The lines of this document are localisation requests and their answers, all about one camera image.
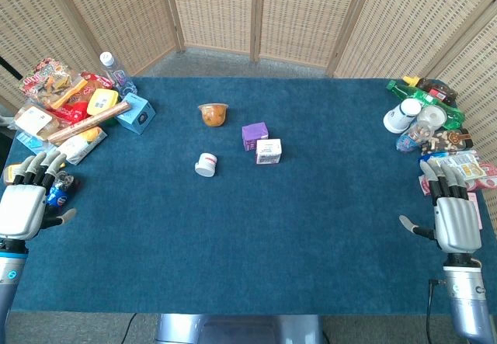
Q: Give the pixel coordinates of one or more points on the clear packaged bread tray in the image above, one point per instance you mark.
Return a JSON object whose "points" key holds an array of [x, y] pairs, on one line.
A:
{"points": [[35, 120]]}

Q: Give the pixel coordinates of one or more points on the blue carpet table mat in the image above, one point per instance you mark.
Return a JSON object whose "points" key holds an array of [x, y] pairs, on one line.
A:
{"points": [[240, 212]]}

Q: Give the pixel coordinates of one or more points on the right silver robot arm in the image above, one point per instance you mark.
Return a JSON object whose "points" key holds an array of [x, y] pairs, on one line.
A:
{"points": [[468, 297]]}

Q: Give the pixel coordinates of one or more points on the orange fruit jelly cup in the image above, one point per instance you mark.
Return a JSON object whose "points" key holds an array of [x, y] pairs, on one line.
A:
{"points": [[213, 114]]}

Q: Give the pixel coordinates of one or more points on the white and purple carton box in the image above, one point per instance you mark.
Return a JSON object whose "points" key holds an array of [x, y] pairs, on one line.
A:
{"points": [[268, 151]]}

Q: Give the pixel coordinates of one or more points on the white paper cup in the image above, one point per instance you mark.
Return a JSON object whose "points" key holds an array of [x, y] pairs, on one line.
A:
{"points": [[402, 115]]}

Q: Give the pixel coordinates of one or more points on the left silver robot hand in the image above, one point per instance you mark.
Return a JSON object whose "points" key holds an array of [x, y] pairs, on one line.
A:
{"points": [[21, 208]]}

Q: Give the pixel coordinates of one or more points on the white small cup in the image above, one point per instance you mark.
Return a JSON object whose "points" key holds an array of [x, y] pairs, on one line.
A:
{"points": [[206, 164]]}

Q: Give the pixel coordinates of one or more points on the dark brown sauce bottle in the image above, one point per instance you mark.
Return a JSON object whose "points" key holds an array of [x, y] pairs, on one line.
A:
{"points": [[436, 87]]}

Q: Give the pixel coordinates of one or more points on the green plastic soda bottle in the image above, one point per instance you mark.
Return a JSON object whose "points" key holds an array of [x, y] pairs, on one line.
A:
{"points": [[431, 101]]}

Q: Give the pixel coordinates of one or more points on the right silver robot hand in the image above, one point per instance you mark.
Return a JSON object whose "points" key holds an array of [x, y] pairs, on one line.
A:
{"points": [[456, 219]]}

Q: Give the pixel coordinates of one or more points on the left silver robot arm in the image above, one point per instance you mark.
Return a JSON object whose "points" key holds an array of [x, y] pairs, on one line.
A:
{"points": [[8, 278]]}

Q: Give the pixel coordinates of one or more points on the light blue cardboard box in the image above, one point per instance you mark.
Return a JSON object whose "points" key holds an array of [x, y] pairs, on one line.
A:
{"points": [[136, 113]]}

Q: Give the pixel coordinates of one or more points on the red snack packet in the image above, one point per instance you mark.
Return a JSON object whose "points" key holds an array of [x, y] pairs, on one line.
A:
{"points": [[93, 81]]}

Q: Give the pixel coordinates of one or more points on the clear plastic nut jar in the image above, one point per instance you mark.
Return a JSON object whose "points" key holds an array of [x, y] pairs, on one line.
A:
{"points": [[417, 131]]}

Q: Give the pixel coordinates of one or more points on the woven bamboo folding screen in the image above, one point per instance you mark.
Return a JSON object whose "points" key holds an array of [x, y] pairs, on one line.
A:
{"points": [[248, 18]]}

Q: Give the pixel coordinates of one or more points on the blue pepsi can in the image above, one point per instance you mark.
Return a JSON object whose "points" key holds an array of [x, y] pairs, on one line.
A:
{"points": [[58, 192]]}

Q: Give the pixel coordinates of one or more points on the brown chocolate snack pack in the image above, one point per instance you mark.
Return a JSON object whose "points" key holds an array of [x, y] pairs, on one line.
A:
{"points": [[446, 141]]}

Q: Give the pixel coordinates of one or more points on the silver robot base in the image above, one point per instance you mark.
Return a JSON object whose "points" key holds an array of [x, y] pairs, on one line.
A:
{"points": [[238, 328]]}

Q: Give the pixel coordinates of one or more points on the white and yellow snack bag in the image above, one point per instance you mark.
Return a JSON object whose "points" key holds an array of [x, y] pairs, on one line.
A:
{"points": [[82, 146]]}

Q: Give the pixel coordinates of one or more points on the colourful candy snack bag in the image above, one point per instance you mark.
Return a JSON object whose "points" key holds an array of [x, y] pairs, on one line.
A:
{"points": [[46, 82]]}

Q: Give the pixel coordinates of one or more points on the light blue tissue pack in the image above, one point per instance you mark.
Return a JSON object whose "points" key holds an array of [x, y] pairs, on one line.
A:
{"points": [[33, 142]]}

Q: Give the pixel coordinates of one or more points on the pink white snack packet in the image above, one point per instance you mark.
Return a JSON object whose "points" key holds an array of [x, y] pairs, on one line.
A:
{"points": [[479, 181]]}

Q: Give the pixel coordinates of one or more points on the clear plastic water bottle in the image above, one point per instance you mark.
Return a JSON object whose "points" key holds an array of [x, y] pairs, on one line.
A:
{"points": [[116, 74]]}

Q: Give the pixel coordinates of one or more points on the long brown biscuit pack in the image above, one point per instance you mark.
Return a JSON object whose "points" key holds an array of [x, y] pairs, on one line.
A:
{"points": [[89, 122]]}

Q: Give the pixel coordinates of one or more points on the white blue snack packet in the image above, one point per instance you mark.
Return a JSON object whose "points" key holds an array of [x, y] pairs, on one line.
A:
{"points": [[452, 163]]}

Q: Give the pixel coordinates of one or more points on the yellow snack packet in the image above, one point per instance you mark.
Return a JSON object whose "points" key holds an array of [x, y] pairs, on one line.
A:
{"points": [[101, 102]]}

